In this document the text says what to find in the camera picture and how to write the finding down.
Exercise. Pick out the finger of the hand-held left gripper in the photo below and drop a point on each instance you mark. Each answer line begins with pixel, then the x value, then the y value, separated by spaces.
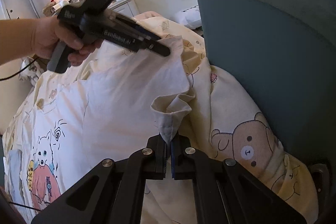
pixel 157 48
pixel 144 31

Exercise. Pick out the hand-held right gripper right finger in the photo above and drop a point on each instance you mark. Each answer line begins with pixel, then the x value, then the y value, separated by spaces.
pixel 173 161

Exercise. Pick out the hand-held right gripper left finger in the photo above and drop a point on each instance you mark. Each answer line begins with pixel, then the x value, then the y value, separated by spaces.
pixel 164 158

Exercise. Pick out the white printed t-shirt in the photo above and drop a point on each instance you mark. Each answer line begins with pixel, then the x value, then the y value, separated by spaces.
pixel 118 108

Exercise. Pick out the person's left forearm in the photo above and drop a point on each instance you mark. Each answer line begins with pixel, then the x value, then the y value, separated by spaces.
pixel 15 43

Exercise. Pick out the person's left hand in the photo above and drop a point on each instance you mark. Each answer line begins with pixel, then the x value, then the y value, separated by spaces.
pixel 46 37

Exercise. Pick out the tan bed sheet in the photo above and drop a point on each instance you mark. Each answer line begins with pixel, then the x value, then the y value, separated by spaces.
pixel 149 15

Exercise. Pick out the white nightstand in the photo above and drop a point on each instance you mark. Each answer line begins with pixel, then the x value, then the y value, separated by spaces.
pixel 126 2

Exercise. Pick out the white printed bag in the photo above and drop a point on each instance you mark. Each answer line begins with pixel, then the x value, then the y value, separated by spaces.
pixel 189 16

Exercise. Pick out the bear print duvet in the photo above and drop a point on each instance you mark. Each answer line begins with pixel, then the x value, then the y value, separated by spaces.
pixel 236 113

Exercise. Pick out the teal padded headboard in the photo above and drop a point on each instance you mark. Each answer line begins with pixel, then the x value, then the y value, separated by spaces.
pixel 262 43

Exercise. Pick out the grey tabby cat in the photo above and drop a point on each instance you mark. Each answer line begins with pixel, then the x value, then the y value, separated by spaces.
pixel 30 73

